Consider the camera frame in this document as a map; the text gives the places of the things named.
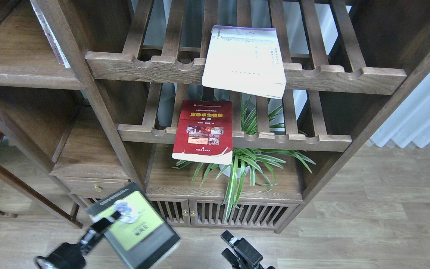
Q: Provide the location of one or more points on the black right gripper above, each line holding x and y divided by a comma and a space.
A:
245, 255

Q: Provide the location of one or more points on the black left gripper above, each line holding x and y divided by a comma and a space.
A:
71, 256

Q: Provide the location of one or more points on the green and black book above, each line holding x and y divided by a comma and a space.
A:
141, 237

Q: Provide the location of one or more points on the white standing book on shelf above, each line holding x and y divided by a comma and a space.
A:
55, 46

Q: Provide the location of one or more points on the red paperback book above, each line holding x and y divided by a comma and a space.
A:
204, 132

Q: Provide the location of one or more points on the dark wooden bookshelf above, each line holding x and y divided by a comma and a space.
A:
111, 118

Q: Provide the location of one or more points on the white cream paperback book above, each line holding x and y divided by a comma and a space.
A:
246, 60

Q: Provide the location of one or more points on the white curtain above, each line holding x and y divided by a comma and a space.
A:
409, 125

